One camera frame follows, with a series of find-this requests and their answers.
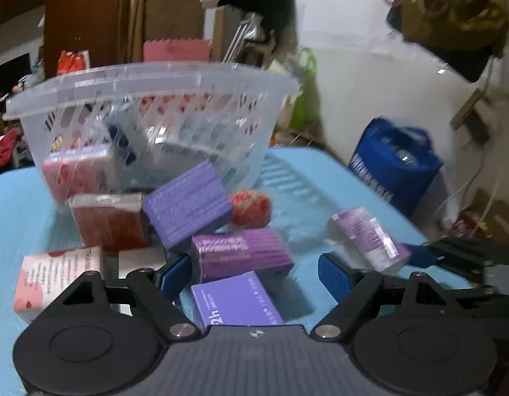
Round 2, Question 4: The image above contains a white plastic basket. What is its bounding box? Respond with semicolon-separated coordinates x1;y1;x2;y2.
2;61;300;215

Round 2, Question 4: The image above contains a red wrapped ball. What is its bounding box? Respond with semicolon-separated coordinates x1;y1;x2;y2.
231;190;272;229

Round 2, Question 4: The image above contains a grey box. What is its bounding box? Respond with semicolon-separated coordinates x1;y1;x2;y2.
149;137;214;179

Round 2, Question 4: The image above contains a wooden wall bracket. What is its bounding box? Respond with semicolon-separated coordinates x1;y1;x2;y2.
450;88;493;145

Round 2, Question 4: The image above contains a pink foam mat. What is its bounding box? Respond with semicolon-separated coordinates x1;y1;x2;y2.
143;39;212;65

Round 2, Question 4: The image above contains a pink red box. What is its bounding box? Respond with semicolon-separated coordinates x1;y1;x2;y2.
42;144;115;199

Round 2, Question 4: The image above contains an orange bag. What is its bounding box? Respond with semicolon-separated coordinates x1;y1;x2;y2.
57;49;91;77

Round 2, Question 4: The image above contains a lavender cardboard box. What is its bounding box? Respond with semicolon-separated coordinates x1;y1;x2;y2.
191;271;285;333

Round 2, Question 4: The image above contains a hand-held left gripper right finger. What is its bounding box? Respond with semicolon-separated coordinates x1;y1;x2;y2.
310;253;465;341

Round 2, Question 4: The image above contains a pink purple box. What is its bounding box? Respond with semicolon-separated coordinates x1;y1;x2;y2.
326;207;412;274

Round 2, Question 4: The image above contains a pink and white box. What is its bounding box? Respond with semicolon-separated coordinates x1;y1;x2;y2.
13;245;107;325

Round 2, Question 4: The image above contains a purple box with text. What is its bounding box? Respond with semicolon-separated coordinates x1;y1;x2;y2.
142;161;234;250

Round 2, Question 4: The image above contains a blue tote bag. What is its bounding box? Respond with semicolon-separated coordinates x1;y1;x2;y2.
347;116;444;219

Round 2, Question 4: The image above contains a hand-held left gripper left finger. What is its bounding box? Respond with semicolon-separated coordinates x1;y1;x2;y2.
44;253;201;341

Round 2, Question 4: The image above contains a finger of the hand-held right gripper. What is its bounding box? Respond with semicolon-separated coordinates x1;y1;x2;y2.
403;237;483;269

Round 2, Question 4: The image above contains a black television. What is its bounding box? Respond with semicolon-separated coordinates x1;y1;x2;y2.
0;51;35;91

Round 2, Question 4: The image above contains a brown hanging bag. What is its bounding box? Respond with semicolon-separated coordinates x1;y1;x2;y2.
376;0;509;84

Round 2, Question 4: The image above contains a brown wooden door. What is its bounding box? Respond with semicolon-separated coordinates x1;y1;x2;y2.
145;0;214;46

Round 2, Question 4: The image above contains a metal folding rack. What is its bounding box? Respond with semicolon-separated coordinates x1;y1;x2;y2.
220;12;263;67

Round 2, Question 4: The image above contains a purple wrapped long box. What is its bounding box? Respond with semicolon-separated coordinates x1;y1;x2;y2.
192;228;295;281

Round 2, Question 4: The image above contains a brown wooden wardrobe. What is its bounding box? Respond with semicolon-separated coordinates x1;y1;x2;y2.
0;0;148;80

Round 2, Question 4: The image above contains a plain white box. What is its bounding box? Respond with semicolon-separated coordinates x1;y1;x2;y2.
116;247;169;281

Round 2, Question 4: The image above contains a green and white shopping bag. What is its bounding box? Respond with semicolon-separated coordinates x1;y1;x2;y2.
275;47;322;133

